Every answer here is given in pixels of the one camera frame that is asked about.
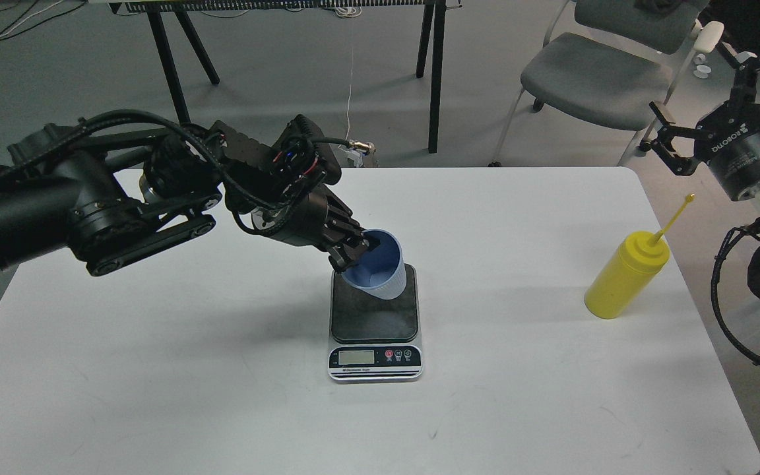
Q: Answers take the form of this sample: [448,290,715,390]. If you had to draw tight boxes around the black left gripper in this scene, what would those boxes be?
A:
[251,185,381,272]

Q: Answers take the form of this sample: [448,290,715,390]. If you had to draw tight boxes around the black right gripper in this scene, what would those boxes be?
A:
[641,41,760,202]

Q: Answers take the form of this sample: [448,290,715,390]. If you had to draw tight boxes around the blue ribbed plastic cup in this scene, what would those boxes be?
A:
[342,229,407,300]

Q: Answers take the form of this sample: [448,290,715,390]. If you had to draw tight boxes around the yellow squeeze bottle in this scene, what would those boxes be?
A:
[583,193,695,319]

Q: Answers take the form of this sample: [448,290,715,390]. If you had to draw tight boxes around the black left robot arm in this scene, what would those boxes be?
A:
[0,110,380,276]

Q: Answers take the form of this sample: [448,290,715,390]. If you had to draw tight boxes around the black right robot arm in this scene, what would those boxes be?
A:
[639,42,760,367]

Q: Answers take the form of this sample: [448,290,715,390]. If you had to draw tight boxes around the black digital kitchen scale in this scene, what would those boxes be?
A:
[327,263,424,384]

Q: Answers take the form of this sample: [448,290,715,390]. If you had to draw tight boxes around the white power adapter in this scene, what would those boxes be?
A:
[346,148,364,169]

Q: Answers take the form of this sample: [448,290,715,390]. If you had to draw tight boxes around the grey office chair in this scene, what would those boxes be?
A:
[519,1,724,166]

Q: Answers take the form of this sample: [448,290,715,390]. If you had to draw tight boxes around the black-legged background table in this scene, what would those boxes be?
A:
[108,0,464,163]

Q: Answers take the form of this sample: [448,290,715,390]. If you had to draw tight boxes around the white hanging cable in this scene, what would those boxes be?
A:
[338,7,356,139]

